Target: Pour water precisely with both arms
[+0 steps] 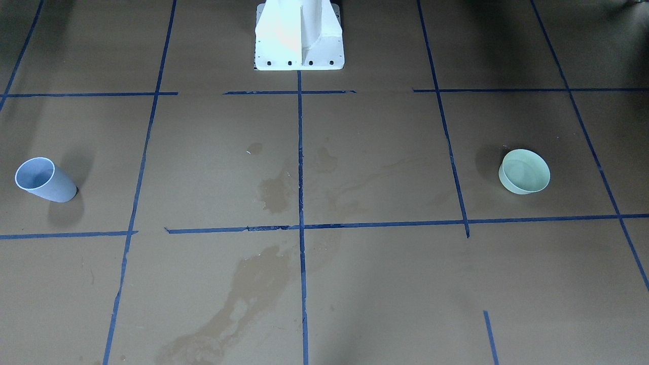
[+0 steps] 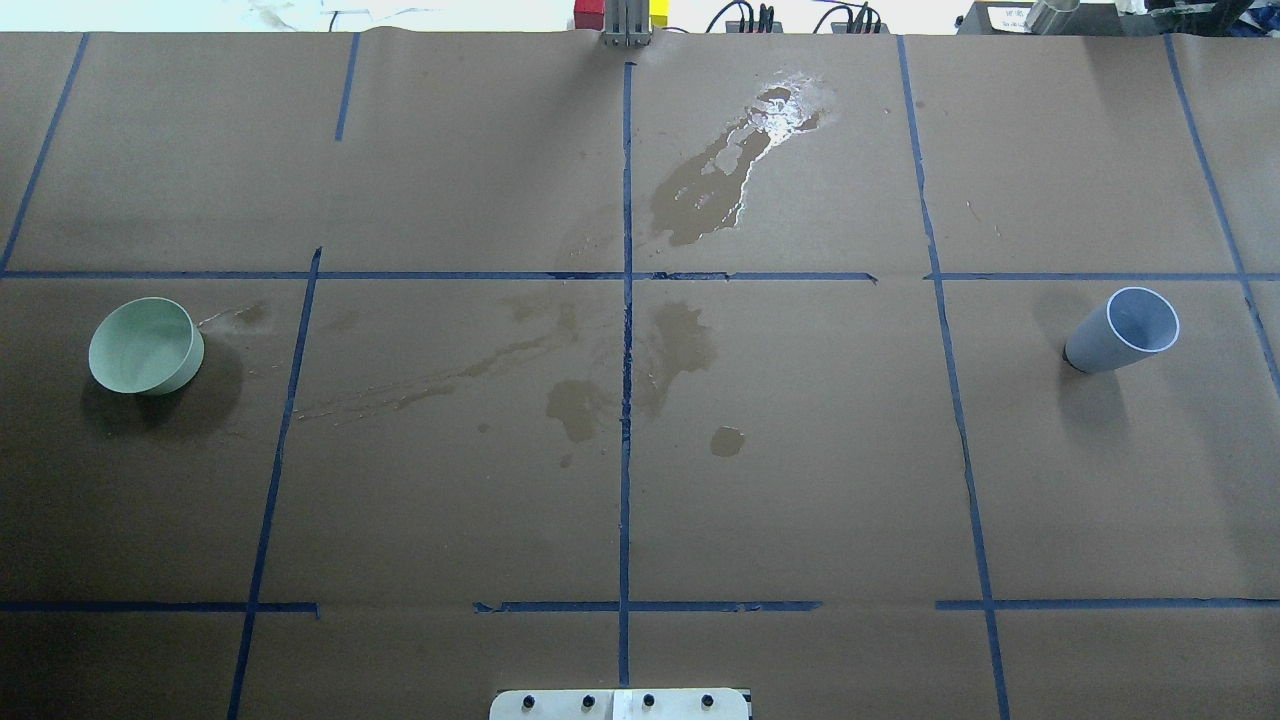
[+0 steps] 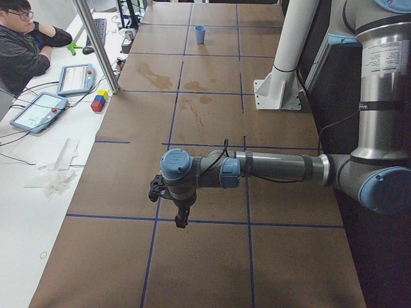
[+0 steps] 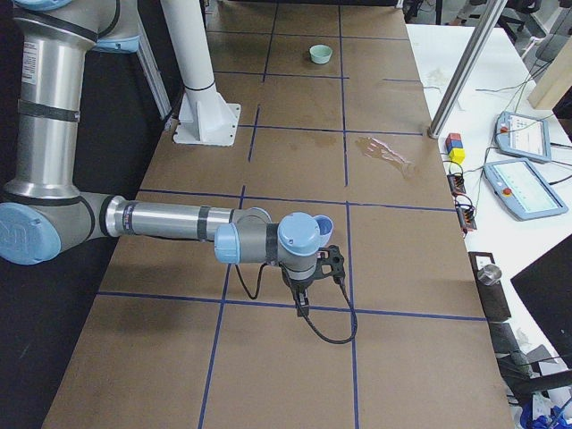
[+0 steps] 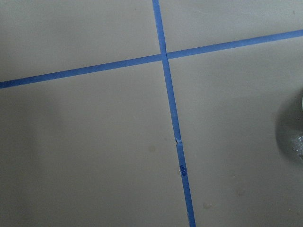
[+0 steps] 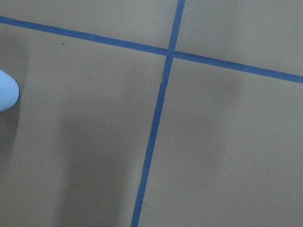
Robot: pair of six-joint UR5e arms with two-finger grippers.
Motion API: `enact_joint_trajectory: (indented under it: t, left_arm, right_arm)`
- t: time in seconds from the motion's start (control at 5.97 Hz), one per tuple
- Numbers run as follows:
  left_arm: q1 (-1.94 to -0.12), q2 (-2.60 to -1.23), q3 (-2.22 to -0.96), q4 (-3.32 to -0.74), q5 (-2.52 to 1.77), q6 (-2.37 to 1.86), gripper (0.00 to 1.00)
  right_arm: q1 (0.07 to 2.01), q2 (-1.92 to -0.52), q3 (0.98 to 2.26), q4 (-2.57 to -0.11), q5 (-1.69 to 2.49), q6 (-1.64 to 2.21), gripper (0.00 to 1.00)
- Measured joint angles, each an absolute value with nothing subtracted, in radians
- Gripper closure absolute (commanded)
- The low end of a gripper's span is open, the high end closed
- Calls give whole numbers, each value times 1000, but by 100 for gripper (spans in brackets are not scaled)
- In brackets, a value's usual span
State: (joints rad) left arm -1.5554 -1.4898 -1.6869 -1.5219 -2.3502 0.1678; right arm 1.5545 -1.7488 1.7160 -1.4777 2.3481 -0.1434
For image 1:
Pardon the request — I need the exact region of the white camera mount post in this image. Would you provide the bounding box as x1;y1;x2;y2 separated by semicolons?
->
254;1;345;71

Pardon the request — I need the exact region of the green plastic bowl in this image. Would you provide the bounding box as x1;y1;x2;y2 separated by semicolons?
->
498;149;550;195

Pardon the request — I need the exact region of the blue plastic cup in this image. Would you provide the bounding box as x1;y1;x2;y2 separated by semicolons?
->
14;157;78;203

